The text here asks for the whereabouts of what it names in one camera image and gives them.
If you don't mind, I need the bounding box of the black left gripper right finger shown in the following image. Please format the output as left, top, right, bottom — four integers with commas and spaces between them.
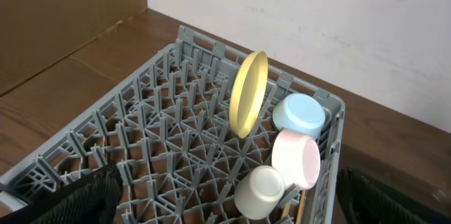
335, 168, 450, 224

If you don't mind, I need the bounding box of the white plastic cup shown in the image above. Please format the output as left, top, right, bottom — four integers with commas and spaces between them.
234, 166, 285, 220

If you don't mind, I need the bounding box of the pink bowl with food scraps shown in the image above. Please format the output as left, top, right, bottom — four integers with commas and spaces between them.
271, 130, 321, 190

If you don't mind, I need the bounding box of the brown cardboard panel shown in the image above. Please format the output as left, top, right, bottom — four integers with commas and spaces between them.
1, 0, 147, 93

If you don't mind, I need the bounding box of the yellow plastic plate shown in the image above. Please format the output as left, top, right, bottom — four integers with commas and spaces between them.
228, 51, 268, 138

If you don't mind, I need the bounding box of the grey plastic dish rack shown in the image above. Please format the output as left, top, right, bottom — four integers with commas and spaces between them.
1, 26, 345, 223

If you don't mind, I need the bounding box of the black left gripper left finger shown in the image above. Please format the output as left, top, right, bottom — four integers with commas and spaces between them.
1, 165, 123, 224

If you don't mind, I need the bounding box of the wooden chopstick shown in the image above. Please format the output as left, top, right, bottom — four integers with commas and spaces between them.
281, 201, 291, 218
295, 190, 307, 224

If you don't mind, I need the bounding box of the light blue plastic bowl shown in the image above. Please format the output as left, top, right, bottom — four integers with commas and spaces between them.
272, 93, 326, 139

